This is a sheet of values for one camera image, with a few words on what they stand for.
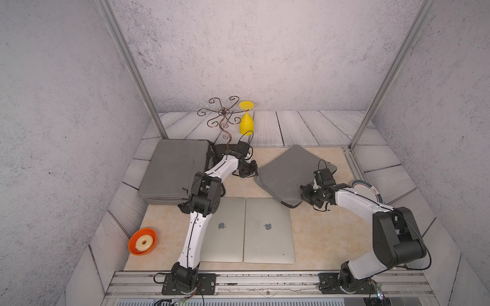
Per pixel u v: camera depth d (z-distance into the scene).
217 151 1.15
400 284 0.74
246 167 0.91
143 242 0.81
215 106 1.04
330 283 0.72
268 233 0.86
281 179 1.02
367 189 1.03
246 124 1.01
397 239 0.44
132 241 0.80
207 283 0.73
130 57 0.83
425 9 0.70
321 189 0.74
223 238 0.86
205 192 0.63
